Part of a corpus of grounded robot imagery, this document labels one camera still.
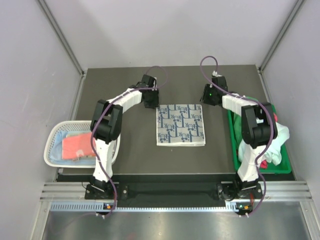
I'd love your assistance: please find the right aluminium frame post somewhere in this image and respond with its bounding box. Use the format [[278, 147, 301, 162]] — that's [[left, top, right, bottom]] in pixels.
[[257, 0, 306, 74]]

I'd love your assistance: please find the purple cable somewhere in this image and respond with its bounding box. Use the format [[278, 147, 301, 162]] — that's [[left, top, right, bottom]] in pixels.
[[89, 65, 168, 217], [199, 55, 276, 218]]

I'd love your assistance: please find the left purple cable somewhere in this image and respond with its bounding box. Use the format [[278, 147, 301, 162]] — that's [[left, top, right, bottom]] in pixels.
[[89, 65, 168, 217]]

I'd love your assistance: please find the white mint towel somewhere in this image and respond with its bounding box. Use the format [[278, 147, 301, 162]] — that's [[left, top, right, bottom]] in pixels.
[[237, 121, 291, 166]]

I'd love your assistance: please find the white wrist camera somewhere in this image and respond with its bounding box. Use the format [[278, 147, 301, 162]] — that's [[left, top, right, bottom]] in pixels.
[[149, 76, 157, 88], [211, 71, 222, 78]]

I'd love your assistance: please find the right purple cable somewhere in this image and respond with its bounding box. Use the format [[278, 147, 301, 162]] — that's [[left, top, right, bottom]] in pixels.
[[199, 55, 276, 218]]

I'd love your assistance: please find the left aluminium frame post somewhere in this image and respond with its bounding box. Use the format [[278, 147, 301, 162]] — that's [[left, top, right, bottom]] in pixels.
[[36, 0, 85, 76]]

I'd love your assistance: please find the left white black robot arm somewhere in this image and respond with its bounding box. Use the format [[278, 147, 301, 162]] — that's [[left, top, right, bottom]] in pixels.
[[90, 74, 160, 199]]

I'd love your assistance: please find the pink bunny towel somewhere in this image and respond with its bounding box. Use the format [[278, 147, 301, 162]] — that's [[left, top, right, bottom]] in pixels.
[[61, 132, 96, 160]]

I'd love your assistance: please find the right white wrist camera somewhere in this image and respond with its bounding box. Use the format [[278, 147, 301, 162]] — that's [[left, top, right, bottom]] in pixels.
[[211, 71, 222, 78]]

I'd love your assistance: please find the aluminium frame post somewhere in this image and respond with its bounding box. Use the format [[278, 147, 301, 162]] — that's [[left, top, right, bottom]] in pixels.
[[257, 0, 306, 74], [36, 0, 85, 76]]

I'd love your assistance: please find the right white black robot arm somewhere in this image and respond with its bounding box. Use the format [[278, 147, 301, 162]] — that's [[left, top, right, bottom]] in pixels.
[[200, 71, 278, 198]]

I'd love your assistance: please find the grey slotted cable duct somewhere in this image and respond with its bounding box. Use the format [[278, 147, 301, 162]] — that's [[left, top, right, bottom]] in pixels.
[[50, 201, 249, 213]]

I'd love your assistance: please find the white perforated plastic basket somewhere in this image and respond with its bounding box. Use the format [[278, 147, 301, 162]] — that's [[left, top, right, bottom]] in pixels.
[[43, 120, 121, 168]]

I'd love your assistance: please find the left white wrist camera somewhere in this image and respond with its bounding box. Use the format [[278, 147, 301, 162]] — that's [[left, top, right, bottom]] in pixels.
[[149, 76, 157, 88]]

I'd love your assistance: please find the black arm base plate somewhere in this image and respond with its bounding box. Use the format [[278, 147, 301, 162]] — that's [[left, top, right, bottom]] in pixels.
[[84, 181, 263, 208]]

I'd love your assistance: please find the blue white patterned towel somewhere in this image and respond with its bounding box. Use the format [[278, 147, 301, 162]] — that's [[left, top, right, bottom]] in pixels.
[[156, 104, 206, 147]]

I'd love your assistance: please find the green plastic bin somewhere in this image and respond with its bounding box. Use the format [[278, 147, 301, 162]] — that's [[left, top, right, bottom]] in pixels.
[[227, 110, 292, 174]]

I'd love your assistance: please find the cream lettered folded towel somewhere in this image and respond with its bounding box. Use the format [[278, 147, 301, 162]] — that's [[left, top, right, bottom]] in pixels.
[[65, 132, 82, 138]]

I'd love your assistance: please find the green towel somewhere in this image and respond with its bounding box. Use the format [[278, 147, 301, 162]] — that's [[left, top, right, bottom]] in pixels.
[[231, 112, 243, 148]]

